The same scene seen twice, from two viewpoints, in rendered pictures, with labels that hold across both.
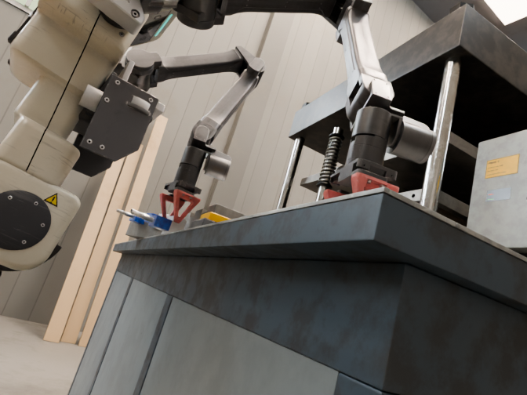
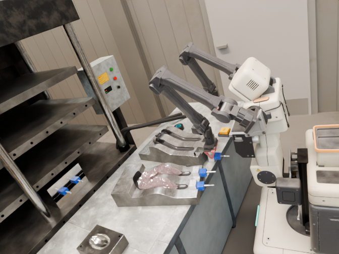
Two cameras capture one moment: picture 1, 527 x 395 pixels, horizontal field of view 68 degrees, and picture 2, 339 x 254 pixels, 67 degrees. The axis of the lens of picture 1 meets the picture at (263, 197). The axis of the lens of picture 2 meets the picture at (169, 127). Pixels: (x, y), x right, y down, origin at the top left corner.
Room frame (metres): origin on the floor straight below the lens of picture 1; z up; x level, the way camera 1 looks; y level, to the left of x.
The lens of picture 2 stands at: (1.79, 1.29, 1.82)
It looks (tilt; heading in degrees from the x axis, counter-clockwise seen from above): 28 degrees down; 242
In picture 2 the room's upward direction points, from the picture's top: 19 degrees counter-clockwise
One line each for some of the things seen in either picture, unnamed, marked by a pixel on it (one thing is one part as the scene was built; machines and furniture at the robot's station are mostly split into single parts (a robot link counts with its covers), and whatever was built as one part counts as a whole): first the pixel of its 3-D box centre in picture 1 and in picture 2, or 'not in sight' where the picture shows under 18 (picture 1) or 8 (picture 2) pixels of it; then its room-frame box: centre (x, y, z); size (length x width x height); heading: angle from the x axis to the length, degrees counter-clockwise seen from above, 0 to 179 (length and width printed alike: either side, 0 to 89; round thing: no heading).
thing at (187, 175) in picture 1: (185, 180); (209, 139); (0.98, 0.21, 0.95); 0.10 x 0.07 x 0.07; 31
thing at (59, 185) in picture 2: not in sight; (49, 180); (1.87, -0.62, 0.87); 0.50 x 0.27 x 0.17; 112
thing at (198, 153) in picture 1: (194, 160); (206, 131); (0.98, 0.20, 1.02); 0.07 x 0.06 x 0.07; 103
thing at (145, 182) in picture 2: not in sight; (157, 176); (1.35, 0.13, 0.90); 0.26 x 0.18 x 0.08; 129
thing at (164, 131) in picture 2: not in sight; (174, 139); (1.07, -0.07, 0.92); 0.35 x 0.16 x 0.09; 112
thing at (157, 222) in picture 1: (156, 221); (219, 155); (0.96, 0.24, 0.83); 0.13 x 0.05 x 0.05; 121
